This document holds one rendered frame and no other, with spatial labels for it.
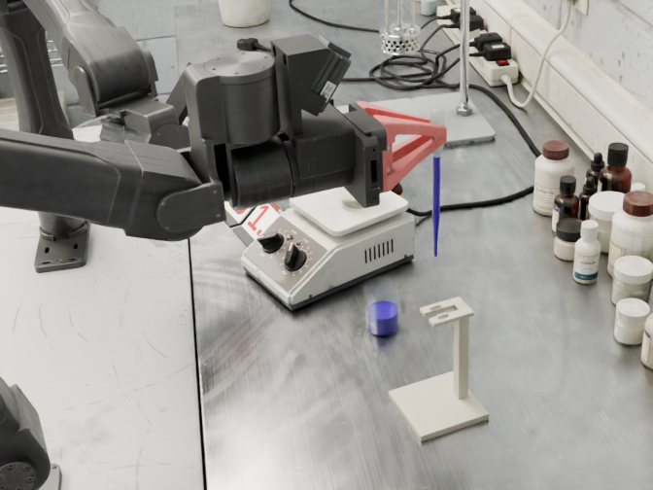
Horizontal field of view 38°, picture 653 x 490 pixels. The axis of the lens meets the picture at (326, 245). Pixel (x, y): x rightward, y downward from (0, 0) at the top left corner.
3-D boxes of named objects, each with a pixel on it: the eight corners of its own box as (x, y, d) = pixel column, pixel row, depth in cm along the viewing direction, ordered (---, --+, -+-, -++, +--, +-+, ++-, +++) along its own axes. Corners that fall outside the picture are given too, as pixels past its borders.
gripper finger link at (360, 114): (428, 85, 88) (332, 104, 85) (465, 112, 82) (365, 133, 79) (427, 153, 91) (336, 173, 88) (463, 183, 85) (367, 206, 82)
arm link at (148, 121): (212, 159, 107) (189, 54, 102) (144, 186, 102) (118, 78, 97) (160, 142, 115) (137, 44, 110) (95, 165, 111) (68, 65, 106)
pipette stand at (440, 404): (421, 441, 99) (419, 342, 92) (388, 397, 105) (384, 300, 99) (489, 419, 101) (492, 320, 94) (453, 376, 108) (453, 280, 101)
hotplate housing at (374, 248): (291, 315, 120) (286, 261, 116) (240, 271, 129) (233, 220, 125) (430, 256, 130) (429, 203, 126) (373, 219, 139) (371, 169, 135)
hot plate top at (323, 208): (335, 238, 120) (335, 232, 119) (286, 203, 128) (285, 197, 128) (412, 208, 125) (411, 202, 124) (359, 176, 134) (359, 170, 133)
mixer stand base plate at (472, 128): (320, 162, 156) (320, 157, 156) (303, 115, 173) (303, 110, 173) (498, 139, 159) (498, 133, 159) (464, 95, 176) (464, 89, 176)
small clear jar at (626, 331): (634, 351, 109) (637, 321, 107) (605, 337, 112) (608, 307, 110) (653, 336, 111) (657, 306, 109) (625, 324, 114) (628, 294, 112)
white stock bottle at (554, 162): (531, 198, 141) (534, 137, 136) (569, 198, 141) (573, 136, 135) (533, 217, 137) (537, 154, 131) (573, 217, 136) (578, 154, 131)
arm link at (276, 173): (278, 109, 83) (201, 124, 81) (301, 132, 78) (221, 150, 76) (284, 180, 86) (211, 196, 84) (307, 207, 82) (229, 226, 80)
